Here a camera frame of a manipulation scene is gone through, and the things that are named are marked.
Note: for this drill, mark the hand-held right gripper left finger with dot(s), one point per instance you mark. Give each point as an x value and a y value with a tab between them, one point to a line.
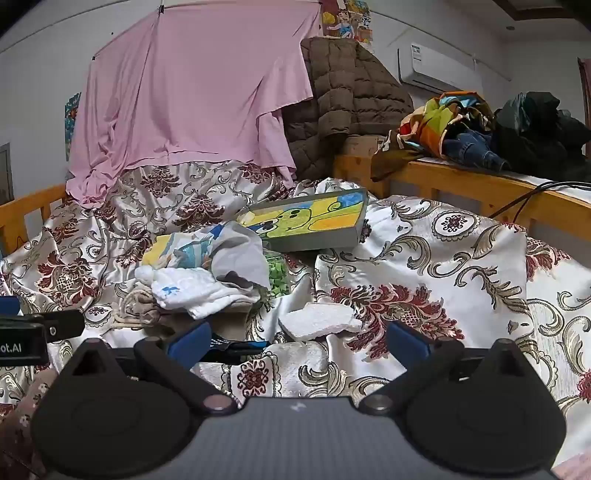
189	342

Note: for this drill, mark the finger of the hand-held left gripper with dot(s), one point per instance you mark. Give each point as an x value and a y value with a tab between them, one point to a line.
64	323

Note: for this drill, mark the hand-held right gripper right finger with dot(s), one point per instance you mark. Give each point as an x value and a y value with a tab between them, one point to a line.
408	344

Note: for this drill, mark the white cloth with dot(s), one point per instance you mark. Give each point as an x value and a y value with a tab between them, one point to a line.
194	288

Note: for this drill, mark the blue yellow cartoon cloth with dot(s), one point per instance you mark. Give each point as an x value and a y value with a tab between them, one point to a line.
180	254

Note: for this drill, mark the grey cloth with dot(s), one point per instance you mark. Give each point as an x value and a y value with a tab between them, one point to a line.
240	258

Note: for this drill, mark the grey box with cartoon drawing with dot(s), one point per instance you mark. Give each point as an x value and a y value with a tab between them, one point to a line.
304	217

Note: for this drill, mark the beige cloth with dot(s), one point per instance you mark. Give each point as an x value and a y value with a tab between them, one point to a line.
136	309

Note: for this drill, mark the floral satin blanket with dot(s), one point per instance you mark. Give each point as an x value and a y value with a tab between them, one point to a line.
438	258

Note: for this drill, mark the white foam piece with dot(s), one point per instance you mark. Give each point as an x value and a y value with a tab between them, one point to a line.
318	323

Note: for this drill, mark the green patterned item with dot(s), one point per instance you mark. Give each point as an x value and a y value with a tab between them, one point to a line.
277	277

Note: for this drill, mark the cardboard box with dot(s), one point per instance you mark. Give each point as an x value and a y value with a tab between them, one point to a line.
364	145

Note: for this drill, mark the blue jeans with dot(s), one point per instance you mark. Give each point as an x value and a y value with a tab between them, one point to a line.
471	147

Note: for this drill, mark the pink bed sheet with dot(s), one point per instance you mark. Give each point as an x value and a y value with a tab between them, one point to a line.
194	92

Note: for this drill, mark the dark clothes pile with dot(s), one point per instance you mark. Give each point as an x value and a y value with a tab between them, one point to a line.
545	134

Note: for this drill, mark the brown quilted jacket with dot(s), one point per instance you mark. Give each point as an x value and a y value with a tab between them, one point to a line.
351	92

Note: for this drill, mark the white air conditioner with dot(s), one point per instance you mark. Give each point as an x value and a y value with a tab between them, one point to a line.
443	69

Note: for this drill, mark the wooden bed rail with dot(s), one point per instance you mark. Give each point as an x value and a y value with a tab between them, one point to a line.
27	207

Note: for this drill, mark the wooden bed frame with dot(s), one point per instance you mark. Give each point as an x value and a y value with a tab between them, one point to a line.
461	180

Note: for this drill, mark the blue wall poster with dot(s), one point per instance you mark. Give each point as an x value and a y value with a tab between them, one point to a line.
71	120

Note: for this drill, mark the cartoon wall poster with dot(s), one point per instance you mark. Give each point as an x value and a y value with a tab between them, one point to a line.
344	23

